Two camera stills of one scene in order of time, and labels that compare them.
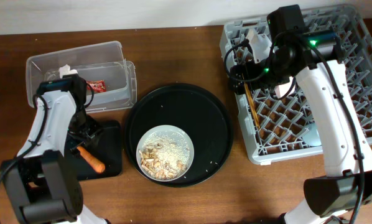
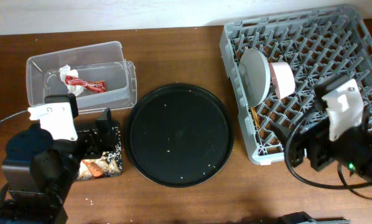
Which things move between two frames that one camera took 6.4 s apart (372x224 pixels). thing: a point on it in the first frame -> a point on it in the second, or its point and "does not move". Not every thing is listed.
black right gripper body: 252,71 -> 316,144
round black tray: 198,114 does not move
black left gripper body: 86,127 -> 88,145
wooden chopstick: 252,106 does not move
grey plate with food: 165,153 -> 255,74
